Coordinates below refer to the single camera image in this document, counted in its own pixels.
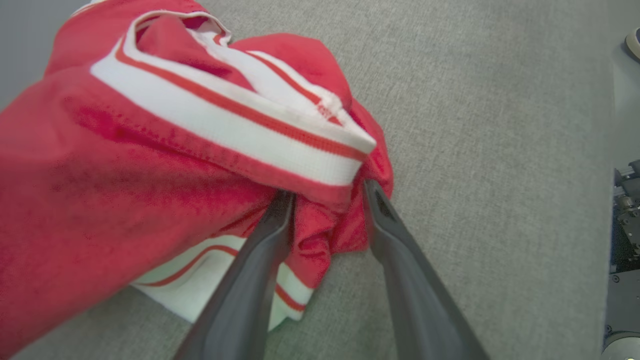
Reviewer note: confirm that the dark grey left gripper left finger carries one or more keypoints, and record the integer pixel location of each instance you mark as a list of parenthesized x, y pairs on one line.
[(240, 305)]

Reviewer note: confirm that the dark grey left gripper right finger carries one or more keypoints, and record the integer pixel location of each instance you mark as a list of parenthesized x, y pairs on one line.
[(420, 300)]

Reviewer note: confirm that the red and white jersey shirt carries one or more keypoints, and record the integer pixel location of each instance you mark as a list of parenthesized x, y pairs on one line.
[(125, 190)]

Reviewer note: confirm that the grey fabric sofa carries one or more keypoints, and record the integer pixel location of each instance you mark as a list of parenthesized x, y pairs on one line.
[(490, 150)]

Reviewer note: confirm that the grey robot mobile base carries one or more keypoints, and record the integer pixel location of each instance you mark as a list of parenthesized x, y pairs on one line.
[(627, 285)]

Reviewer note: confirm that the grey round floor object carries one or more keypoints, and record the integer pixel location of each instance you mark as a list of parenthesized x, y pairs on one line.
[(634, 44)]

